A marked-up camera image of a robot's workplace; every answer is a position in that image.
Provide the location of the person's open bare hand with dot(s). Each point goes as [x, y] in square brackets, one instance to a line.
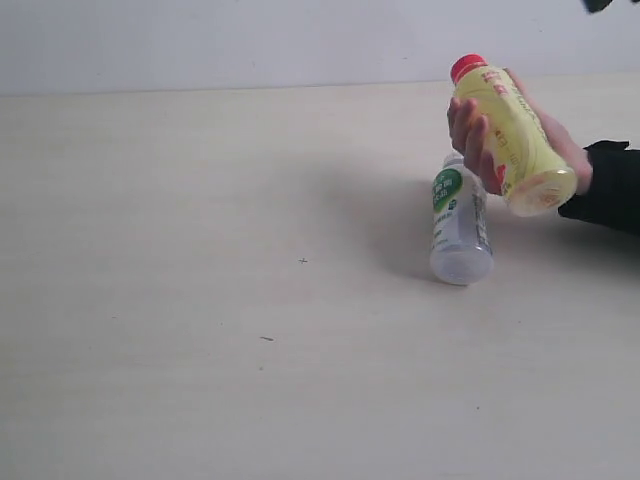
[468, 131]

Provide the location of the yellow label bottle red cap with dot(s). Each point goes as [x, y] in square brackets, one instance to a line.
[533, 177]

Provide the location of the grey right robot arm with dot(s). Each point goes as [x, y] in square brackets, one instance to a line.
[595, 6]

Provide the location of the black sleeved forearm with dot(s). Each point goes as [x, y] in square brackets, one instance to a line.
[612, 199]

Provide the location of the frosted bottle green round label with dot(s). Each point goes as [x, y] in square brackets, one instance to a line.
[461, 253]

